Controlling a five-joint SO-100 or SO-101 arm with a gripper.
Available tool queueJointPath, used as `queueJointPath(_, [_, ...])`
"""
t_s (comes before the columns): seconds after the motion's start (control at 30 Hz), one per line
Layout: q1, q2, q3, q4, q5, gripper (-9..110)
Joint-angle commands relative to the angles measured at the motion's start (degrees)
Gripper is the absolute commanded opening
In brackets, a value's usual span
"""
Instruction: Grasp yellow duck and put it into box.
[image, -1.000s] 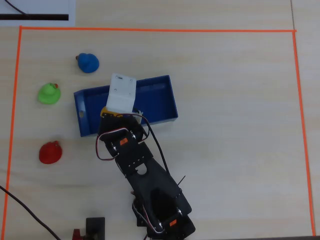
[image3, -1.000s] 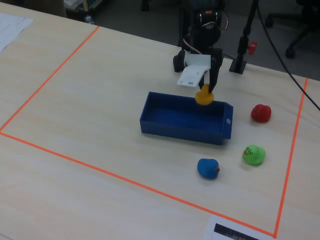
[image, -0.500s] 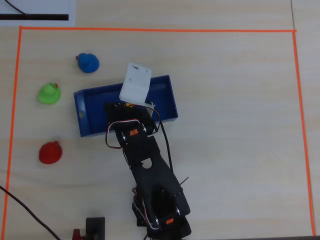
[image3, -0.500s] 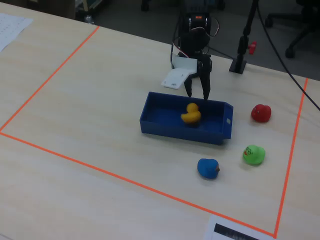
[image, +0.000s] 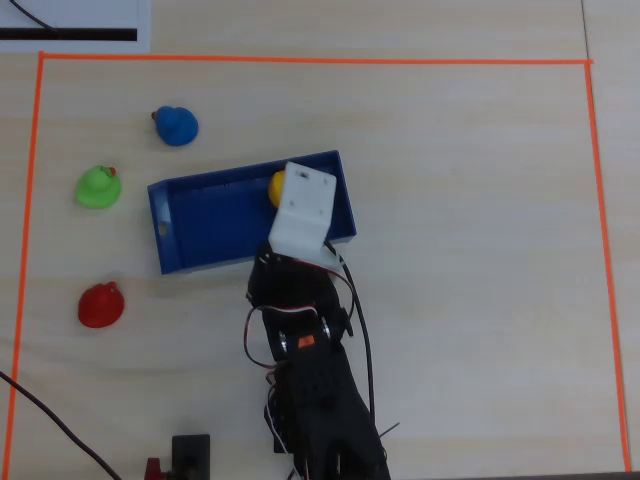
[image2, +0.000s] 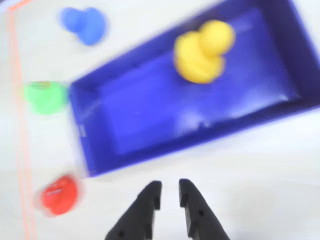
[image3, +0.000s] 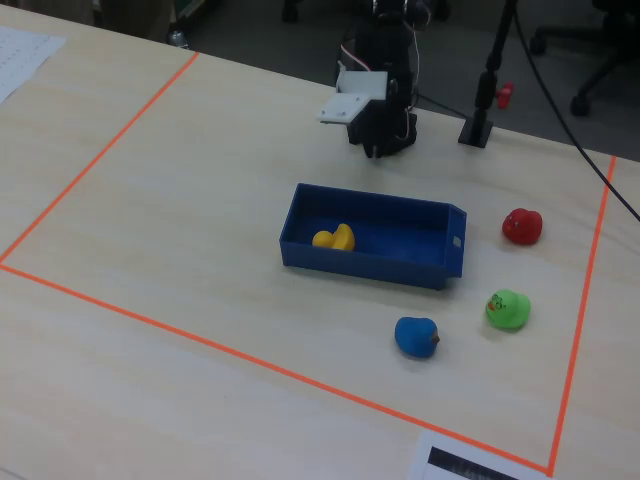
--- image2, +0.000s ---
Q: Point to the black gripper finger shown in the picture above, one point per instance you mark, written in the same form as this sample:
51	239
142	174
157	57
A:
200	217
142	212

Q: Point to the yellow rubber duck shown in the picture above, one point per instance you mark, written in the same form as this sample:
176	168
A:
202	55

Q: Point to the red rubber duck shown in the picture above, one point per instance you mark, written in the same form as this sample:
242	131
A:
58	196

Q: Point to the blue plastic box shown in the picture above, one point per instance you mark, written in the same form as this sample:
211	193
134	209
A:
175	112

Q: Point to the green rubber duck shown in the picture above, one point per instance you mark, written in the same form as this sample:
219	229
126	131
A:
45	97

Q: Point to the blue rubber duck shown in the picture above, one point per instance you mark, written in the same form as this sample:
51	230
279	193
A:
85	23

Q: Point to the orange tape strip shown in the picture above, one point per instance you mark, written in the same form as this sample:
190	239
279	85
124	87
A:
23	150
18	4

